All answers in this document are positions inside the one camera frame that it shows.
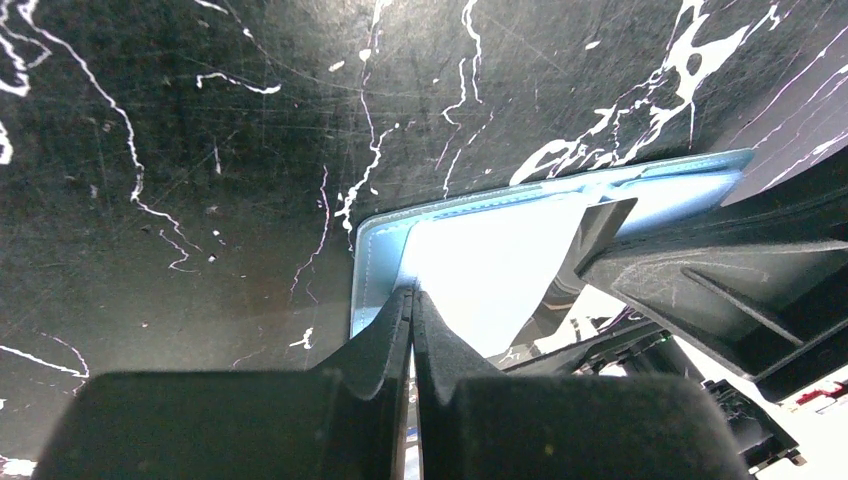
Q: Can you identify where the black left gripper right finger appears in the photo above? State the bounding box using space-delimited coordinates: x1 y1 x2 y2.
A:
411 292 748 479

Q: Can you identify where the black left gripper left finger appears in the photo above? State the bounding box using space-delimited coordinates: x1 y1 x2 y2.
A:
34 289 413 479

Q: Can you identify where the blue leather card holder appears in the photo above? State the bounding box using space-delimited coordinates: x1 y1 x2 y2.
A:
350 148 754 357

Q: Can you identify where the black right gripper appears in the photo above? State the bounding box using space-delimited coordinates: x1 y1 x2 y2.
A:
510 145 848 475

